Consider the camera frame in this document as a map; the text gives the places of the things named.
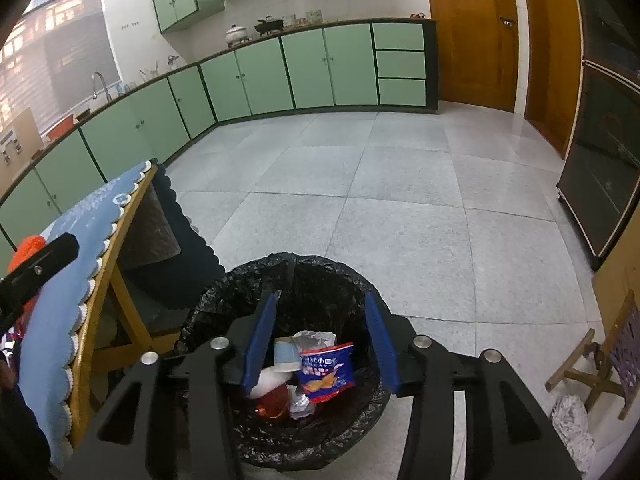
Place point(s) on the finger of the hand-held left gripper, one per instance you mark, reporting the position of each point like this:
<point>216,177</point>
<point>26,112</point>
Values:
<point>40,267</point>

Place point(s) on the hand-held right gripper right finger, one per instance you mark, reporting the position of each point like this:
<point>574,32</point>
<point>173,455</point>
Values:
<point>382,345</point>

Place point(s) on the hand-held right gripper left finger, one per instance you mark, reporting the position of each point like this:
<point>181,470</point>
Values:
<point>260,345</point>

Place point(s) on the orange mesh sponge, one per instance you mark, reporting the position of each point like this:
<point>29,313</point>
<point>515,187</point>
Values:
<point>27,250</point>

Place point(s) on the pale blue paper cup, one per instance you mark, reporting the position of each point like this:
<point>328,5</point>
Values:
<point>286,352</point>

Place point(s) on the white paper cup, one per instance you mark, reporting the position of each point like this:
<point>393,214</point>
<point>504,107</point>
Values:
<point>270,382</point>

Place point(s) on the blue snack packet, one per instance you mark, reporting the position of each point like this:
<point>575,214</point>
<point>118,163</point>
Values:
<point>325,370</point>

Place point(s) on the silver foil wrapper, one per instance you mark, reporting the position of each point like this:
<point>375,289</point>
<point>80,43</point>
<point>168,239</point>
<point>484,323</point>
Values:
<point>302,405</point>

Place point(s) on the trash bin with black bag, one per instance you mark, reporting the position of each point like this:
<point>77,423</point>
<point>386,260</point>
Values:
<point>320,285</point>

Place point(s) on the blue scalloped tablecloth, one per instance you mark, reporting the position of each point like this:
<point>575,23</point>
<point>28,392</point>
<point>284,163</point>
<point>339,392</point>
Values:
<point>50,360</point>

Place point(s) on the wooden table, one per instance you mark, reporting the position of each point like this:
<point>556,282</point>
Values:
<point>80,385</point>

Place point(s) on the white rack on board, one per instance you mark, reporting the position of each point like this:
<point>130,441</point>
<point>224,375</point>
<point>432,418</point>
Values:
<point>10,145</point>

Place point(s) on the wooden cutting board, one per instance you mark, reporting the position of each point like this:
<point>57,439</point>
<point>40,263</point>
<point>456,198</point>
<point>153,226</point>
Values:
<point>27,127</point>

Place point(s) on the red basin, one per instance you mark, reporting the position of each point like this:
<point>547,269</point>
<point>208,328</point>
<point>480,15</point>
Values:
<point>60,127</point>

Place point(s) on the metal faucet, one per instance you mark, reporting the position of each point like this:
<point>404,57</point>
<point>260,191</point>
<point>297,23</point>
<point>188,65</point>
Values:
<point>96,82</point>

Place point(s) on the white grey rag bundle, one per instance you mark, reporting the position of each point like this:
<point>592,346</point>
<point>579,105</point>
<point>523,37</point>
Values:
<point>572,430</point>

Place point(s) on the window with blinds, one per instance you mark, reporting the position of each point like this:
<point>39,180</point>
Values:
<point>60,60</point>

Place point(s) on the small wooden folding chair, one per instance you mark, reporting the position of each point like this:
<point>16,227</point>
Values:
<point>600,360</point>

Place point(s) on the utensil holder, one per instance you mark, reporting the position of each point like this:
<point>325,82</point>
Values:
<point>150,71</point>

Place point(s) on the brown cardboard panel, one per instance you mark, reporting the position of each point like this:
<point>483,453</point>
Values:
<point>617,280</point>

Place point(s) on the green base cabinets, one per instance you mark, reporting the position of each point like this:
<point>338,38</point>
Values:
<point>300,70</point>

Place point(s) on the white cooking pot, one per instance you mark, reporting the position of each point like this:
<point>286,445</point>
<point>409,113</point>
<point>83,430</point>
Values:
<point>236,34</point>

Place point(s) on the dark glass cabinet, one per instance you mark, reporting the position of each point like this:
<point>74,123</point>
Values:
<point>605,135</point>

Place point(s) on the black wok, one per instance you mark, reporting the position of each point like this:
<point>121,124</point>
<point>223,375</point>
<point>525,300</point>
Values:
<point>267,26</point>

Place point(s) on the row of jars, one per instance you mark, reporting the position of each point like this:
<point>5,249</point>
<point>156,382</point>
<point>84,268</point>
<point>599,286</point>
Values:
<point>302,19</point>

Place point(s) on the plain wooden door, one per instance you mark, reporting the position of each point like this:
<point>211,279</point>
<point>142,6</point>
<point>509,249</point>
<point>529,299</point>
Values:
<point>550,60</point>

